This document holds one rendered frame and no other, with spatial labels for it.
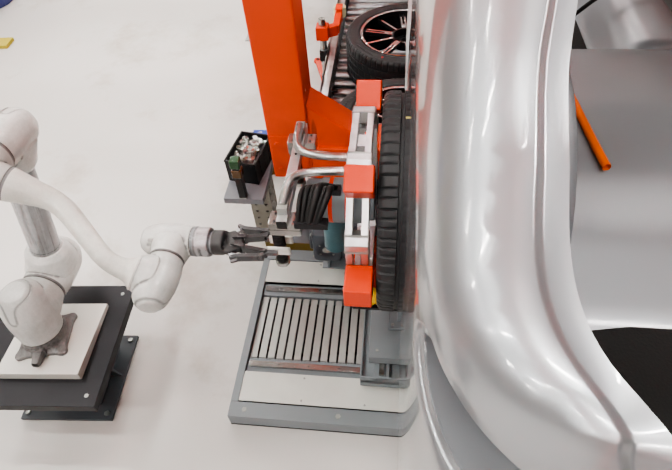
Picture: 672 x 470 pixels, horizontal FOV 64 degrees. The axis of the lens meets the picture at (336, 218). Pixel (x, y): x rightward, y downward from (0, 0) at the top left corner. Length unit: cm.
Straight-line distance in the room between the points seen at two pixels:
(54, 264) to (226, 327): 75
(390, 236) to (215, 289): 139
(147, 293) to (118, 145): 208
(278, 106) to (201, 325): 105
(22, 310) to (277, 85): 114
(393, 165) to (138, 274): 74
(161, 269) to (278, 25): 84
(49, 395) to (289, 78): 138
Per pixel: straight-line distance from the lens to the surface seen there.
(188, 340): 247
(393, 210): 132
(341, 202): 159
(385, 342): 208
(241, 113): 349
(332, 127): 204
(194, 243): 161
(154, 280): 154
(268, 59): 190
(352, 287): 141
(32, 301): 210
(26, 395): 225
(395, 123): 140
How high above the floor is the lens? 205
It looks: 48 degrees down
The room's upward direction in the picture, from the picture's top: 5 degrees counter-clockwise
